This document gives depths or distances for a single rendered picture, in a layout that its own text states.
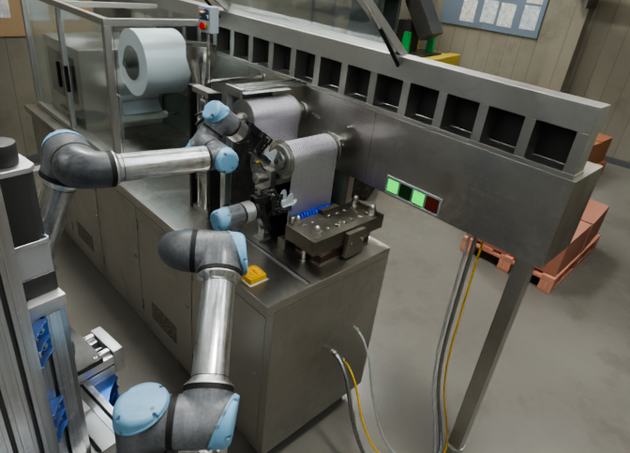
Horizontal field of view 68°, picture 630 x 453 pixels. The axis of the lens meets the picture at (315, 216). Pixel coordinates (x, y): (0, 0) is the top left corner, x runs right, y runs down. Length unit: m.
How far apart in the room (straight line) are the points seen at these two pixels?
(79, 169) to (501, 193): 1.24
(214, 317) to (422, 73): 1.07
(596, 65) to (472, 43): 1.70
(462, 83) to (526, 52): 5.90
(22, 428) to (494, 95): 1.49
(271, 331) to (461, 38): 6.65
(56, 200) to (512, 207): 1.35
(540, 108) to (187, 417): 1.24
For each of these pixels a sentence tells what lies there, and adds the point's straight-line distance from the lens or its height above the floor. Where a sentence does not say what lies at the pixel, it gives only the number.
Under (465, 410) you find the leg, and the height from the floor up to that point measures 0.26.
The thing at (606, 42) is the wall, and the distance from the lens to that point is 7.33.
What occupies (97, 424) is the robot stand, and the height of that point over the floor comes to 0.73.
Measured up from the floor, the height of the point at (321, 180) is 1.15.
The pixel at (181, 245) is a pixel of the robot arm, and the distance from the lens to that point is 1.26.
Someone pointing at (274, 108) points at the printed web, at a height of 1.38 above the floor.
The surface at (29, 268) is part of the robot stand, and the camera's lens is 1.08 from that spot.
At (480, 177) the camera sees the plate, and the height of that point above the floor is 1.35.
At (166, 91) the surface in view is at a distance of 2.58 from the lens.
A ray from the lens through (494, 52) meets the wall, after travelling 7.67.
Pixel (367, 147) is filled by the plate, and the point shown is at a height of 1.29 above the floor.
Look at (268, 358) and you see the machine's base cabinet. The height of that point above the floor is 0.65.
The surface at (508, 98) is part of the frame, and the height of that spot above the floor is 1.62.
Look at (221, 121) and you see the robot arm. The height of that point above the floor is 1.44.
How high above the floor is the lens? 1.91
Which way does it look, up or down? 28 degrees down
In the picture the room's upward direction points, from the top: 7 degrees clockwise
